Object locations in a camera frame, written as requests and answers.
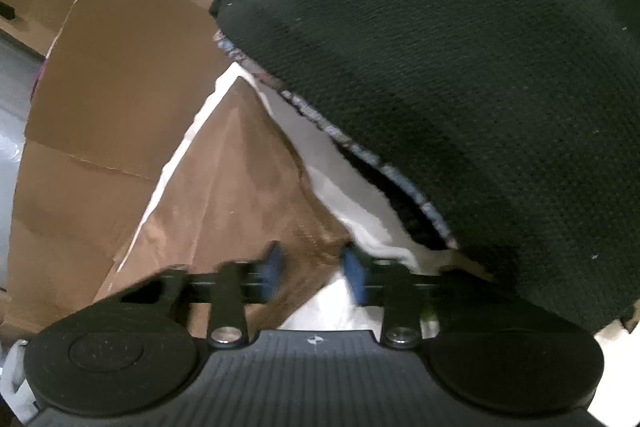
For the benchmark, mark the flattened cardboard sheet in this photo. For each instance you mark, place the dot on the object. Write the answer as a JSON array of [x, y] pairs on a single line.
[[115, 82]]

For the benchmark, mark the folded black garment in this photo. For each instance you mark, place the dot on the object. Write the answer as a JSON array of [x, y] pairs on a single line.
[[450, 82]]

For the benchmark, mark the bear print blanket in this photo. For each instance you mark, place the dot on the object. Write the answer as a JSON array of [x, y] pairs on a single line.
[[360, 202]]

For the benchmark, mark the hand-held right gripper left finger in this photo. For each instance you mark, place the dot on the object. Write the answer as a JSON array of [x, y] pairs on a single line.
[[272, 269]]

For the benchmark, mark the brown shirt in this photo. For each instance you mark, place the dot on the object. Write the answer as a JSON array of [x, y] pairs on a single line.
[[240, 187]]

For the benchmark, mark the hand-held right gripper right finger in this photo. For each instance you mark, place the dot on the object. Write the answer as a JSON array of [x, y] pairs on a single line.
[[352, 274]]

